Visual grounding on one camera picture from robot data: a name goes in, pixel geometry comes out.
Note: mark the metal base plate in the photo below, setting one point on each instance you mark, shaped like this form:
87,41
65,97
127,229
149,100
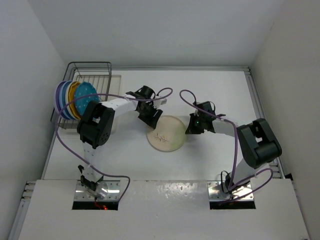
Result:
106,191
217,192

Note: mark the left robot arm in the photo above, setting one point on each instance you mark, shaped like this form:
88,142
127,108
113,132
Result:
97,121

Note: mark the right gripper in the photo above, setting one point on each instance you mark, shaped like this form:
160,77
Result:
192,130

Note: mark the purple plate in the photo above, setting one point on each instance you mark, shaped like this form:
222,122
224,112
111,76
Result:
58,97

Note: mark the cream drip tray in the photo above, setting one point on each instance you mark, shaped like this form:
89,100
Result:
71,89

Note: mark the wire dish rack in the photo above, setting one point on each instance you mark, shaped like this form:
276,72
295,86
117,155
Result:
98,73

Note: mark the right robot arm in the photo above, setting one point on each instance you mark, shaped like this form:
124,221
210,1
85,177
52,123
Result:
255,143

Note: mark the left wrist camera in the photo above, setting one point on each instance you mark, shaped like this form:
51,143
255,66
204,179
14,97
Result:
159,102

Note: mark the cream green plate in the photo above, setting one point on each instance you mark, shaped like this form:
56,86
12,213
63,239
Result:
169,134

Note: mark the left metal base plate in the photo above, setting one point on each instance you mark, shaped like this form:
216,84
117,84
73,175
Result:
106,191

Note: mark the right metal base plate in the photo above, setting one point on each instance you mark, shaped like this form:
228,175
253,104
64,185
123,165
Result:
217,192

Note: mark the light blue plate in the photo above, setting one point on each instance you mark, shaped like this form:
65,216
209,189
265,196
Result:
62,100

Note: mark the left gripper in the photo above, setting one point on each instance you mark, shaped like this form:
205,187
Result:
152,121

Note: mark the teal dotted plate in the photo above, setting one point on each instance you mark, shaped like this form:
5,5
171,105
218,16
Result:
84,89

